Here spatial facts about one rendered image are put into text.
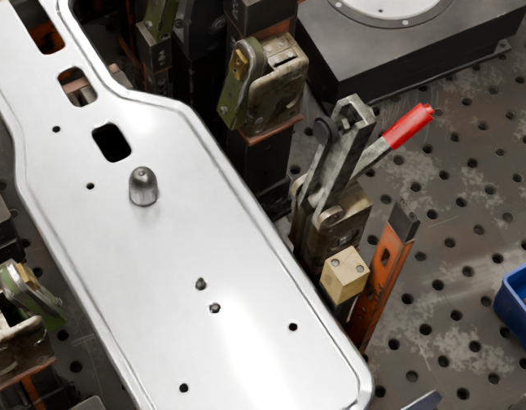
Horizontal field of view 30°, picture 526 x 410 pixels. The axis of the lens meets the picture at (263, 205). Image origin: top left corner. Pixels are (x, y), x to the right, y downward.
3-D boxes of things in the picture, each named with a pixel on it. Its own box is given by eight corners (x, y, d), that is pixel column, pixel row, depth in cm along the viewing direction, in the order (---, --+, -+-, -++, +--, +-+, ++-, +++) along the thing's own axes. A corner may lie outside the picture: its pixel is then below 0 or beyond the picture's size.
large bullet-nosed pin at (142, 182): (125, 195, 111) (121, 166, 105) (150, 183, 111) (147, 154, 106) (138, 217, 109) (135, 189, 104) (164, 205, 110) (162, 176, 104)
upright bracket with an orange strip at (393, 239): (328, 372, 132) (394, 198, 88) (336, 368, 132) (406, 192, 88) (340, 391, 131) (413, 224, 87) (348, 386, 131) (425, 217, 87)
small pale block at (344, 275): (293, 372, 132) (323, 259, 99) (314, 359, 133) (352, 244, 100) (307, 394, 130) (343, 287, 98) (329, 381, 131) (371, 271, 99)
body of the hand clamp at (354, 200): (272, 308, 136) (294, 186, 105) (313, 285, 138) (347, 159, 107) (295, 344, 134) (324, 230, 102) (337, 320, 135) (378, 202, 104)
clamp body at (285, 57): (205, 201, 143) (208, 45, 110) (273, 167, 146) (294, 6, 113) (238, 250, 140) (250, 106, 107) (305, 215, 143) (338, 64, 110)
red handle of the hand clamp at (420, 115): (296, 187, 103) (415, 89, 99) (304, 190, 105) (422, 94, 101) (318, 219, 101) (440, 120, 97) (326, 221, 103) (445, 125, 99)
